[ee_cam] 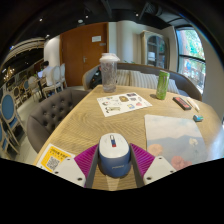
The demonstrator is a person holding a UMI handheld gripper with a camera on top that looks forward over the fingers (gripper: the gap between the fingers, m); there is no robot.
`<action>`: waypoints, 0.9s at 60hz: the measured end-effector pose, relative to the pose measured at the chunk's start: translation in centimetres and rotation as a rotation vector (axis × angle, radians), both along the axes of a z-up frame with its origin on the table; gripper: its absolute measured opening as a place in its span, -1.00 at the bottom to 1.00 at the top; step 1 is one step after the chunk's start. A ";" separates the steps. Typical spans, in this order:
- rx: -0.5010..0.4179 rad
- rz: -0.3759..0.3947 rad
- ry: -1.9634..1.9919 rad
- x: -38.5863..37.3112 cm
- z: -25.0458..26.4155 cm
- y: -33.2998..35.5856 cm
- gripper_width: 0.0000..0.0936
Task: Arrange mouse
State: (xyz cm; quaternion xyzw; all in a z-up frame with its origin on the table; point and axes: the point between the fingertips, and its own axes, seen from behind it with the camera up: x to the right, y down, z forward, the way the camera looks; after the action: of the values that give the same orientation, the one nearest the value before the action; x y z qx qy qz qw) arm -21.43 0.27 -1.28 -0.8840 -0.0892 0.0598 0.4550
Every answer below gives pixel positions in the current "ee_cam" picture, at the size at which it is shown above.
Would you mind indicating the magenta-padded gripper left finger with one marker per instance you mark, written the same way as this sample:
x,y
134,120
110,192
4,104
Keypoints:
x,y
71,170

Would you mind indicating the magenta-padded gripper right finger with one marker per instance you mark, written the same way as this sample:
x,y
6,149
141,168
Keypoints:
x,y
158,168

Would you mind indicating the white and blue computer mouse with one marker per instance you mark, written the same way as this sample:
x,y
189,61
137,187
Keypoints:
x,y
114,156

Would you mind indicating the yellow code card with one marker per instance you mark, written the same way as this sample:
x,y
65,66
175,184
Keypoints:
x,y
51,160

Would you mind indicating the grey tufted armchair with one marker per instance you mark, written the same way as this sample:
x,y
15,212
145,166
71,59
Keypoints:
x,y
50,115

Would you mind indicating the small teal packet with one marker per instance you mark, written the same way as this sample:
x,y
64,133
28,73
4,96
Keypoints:
x,y
198,118

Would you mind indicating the black and red flat box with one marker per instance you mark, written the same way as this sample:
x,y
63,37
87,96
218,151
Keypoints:
x,y
182,103

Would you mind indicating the white tube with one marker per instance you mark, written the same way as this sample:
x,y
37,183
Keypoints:
x,y
194,104

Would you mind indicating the white sticker sheet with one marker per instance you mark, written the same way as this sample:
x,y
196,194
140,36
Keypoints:
x,y
123,104

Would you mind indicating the striped cushion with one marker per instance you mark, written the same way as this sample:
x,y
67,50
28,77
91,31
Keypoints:
x,y
173,86
143,80
123,77

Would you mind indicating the green drink can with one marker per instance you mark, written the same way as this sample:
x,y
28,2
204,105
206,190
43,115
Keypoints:
x,y
162,85

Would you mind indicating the group of dining chairs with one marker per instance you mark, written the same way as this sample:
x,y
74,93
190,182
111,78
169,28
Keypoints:
x,y
8,110

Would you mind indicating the grey curved sofa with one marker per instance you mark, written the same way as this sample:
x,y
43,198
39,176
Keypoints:
x,y
181,83

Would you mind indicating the black backpack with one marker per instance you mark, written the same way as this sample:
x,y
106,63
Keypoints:
x,y
96,78

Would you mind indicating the person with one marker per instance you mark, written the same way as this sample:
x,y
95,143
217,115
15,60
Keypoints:
x,y
47,73

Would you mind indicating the clear shaker bottle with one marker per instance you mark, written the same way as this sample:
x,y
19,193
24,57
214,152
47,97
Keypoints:
x,y
109,75

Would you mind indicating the black-framed window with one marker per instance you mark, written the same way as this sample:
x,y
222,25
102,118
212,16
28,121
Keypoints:
x,y
191,60

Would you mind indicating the brown wooden door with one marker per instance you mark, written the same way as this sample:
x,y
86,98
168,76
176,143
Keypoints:
x,y
76,53

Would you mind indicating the glass-door cabinet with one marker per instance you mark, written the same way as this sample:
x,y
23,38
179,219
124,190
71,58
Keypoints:
x,y
155,50

